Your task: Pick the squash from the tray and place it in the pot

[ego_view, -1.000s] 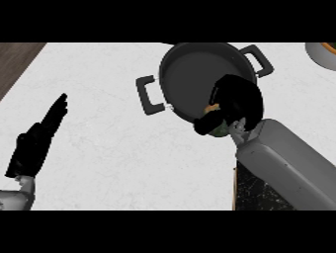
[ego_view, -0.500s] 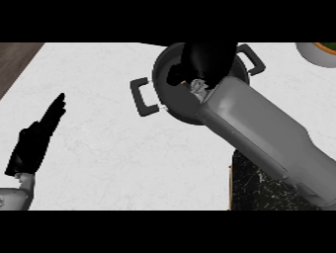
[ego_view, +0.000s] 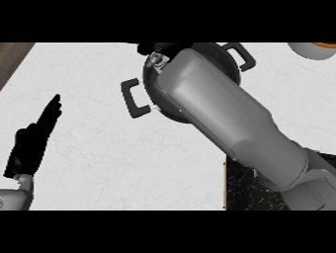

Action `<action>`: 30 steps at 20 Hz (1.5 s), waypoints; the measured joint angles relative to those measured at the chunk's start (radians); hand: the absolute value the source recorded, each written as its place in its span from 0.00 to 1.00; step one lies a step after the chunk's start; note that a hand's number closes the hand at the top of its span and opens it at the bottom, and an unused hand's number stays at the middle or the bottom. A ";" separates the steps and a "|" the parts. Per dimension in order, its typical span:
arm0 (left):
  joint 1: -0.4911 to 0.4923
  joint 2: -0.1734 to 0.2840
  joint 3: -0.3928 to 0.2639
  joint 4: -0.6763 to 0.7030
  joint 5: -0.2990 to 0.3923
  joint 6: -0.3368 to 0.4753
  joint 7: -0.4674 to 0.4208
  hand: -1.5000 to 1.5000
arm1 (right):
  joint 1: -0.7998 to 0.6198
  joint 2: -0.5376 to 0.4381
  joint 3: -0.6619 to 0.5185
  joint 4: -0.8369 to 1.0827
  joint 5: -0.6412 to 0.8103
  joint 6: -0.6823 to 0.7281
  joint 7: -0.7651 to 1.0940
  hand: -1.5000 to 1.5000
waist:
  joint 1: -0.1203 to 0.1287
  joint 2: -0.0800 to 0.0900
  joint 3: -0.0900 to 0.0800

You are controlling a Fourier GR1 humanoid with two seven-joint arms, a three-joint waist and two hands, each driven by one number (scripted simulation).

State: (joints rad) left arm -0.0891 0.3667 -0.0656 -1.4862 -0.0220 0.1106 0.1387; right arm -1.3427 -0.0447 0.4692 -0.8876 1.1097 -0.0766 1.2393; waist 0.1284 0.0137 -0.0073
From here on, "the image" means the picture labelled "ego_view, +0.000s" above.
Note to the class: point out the white cup with orange rim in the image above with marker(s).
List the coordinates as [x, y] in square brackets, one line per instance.
[316, 50]

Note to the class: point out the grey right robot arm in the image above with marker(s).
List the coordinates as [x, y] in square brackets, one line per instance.
[233, 122]

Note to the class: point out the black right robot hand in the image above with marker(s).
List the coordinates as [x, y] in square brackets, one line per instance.
[157, 47]

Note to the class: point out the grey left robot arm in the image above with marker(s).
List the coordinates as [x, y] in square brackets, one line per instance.
[7, 197]

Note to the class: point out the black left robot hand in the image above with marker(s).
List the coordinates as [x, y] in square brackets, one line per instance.
[29, 148]

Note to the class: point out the black marble tray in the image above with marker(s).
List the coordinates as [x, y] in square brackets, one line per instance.
[253, 191]

